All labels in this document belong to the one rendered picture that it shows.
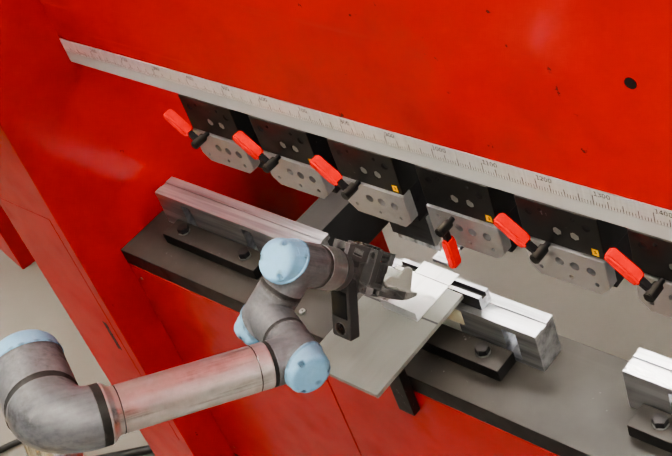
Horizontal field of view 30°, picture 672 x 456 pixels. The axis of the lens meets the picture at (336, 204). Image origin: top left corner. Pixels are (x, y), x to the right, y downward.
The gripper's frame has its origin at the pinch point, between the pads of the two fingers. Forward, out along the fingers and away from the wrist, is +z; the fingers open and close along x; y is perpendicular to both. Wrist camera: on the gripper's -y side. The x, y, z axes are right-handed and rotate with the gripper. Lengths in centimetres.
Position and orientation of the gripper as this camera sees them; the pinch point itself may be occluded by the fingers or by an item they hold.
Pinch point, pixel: (397, 292)
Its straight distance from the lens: 229.7
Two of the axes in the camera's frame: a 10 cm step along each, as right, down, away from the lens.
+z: 6.2, 1.5, 7.7
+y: 2.9, -9.6, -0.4
